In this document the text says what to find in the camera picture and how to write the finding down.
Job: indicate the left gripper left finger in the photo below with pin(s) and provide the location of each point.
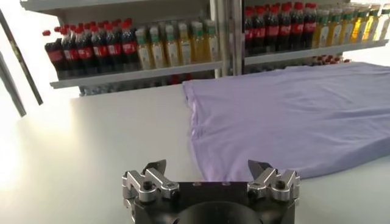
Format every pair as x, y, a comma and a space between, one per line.
158, 182

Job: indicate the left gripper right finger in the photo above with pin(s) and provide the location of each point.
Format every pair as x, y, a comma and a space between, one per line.
265, 179

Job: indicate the grey slanted window bar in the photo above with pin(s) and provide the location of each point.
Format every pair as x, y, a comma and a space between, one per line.
13, 88

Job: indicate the dark slanted pole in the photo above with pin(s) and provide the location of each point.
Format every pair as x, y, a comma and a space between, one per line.
22, 61

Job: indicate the purple t-shirt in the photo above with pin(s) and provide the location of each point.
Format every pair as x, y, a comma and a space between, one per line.
274, 121

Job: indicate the grey metal shelf rack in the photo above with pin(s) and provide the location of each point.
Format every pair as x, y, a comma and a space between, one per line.
304, 52
137, 73

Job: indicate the cola bottle red cap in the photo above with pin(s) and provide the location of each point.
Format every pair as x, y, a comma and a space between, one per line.
86, 53
130, 47
114, 48
249, 33
309, 27
100, 51
285, 30
56, 58
272, 30
297, 29
260, 32
71, 54

